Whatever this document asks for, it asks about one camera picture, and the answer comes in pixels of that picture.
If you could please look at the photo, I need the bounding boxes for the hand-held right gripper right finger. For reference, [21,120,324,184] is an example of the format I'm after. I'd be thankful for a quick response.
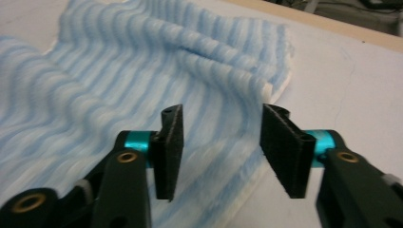
[259,103,336,200]

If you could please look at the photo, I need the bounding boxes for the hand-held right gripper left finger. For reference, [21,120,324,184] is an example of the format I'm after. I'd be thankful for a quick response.
[123,104,185,202]

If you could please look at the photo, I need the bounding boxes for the blue striped towel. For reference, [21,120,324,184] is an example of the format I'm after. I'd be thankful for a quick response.
[0,0,295,228]

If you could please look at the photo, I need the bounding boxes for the white grid foam mat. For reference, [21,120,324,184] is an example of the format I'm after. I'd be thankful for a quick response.
[0,0,403,228]

